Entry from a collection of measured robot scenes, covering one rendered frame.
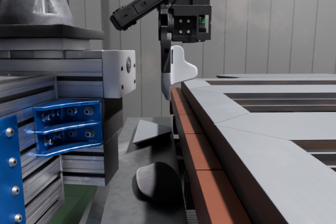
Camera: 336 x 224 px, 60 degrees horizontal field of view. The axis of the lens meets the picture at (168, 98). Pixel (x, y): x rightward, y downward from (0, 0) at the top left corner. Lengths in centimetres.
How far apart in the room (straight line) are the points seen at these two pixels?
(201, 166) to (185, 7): 24
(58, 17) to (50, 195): 34
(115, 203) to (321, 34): 262
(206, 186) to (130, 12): 28
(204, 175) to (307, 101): 59
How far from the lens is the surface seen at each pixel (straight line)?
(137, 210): 62
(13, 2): 64
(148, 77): 287
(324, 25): 302
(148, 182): 67
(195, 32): 47
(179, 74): 47
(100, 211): 63
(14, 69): 64
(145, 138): 92
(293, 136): 47
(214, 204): 35
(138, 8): 47
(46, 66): 61
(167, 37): 44
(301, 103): 94
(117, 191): 70
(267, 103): 90
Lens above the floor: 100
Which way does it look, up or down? 10 degrees down
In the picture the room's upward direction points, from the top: straight up
